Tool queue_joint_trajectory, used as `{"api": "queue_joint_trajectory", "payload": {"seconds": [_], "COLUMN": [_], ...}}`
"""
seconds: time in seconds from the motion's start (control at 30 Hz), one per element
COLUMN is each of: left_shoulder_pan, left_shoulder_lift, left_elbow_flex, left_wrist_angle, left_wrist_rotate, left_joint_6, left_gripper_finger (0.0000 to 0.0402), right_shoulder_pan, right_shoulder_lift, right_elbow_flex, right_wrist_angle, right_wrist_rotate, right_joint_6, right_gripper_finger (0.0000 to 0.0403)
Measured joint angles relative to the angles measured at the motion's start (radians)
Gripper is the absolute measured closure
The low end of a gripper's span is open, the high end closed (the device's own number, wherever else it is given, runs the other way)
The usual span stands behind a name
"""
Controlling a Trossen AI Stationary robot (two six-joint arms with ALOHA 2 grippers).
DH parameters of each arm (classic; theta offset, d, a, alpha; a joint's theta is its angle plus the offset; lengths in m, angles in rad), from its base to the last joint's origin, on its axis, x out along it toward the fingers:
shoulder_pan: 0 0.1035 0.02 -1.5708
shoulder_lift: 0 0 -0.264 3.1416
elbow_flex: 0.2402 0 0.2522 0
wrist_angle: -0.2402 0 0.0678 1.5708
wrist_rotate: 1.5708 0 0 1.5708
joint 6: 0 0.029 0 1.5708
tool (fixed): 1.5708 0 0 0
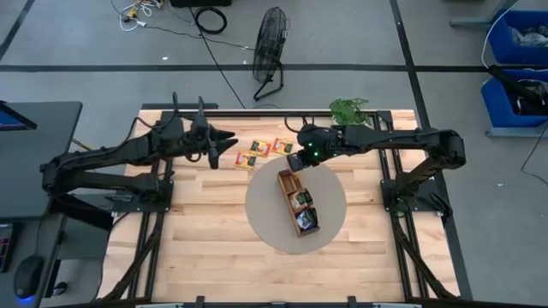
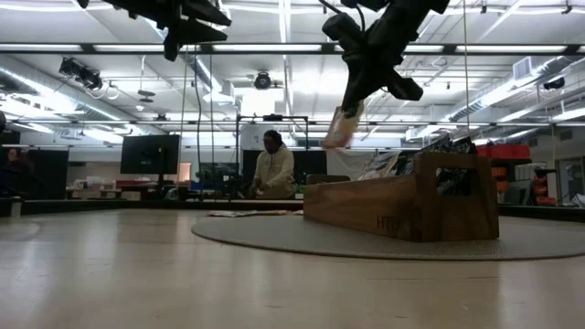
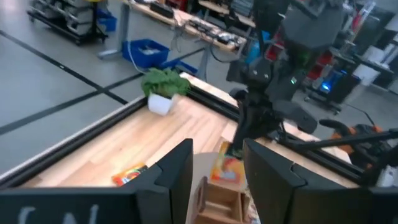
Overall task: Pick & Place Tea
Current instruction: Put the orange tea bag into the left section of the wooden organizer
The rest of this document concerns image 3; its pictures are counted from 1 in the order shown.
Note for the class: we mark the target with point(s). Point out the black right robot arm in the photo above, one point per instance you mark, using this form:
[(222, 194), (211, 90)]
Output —
[(311, 28)]

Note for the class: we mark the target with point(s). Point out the shelf with orange bins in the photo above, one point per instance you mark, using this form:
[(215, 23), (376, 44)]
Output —
[(320, 59)]

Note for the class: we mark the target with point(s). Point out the black metal cart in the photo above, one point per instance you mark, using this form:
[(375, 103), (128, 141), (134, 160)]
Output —
[(71, 21)]

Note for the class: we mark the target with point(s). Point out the mango tea packet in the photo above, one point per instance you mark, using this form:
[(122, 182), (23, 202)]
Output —
[(228, 169), (129, 175)]

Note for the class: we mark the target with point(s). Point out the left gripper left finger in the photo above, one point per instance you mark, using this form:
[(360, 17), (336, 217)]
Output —
[(93, 205)]

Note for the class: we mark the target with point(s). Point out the green plant in white pot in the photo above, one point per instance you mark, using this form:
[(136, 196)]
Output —
[(164, 84)]

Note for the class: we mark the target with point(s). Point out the grey desk leg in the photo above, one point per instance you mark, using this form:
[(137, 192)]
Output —
[(124, 31)]

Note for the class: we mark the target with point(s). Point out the black computer blue light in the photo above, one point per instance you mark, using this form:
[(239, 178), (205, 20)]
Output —
[(329, 85)]

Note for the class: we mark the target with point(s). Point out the blue storage bin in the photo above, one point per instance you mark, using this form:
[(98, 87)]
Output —
[(183, 66), (109, 21), (140, 60)]

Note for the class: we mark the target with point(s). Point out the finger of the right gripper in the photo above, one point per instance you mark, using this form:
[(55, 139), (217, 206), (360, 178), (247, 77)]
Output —
[(244, 133)]

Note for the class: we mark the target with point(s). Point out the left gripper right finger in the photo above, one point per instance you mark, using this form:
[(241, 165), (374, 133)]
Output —
[(311, 205)]

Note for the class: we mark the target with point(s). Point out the round grey placemat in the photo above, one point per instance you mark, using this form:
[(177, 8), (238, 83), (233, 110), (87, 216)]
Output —
[(202, 165)]

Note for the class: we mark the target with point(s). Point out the wooden tea organiser box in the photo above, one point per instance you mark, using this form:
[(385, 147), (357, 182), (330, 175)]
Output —
[(217, 205)]

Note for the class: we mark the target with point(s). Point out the orange black device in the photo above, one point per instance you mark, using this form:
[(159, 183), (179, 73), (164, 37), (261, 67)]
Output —
[(339, 127)]

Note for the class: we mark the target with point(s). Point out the long wooden workbench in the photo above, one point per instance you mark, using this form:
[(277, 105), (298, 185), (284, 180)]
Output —
[(186, 20)]

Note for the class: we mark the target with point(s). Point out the black aluminium table frame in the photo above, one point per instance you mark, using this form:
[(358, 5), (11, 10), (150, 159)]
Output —
[(77, 140)]

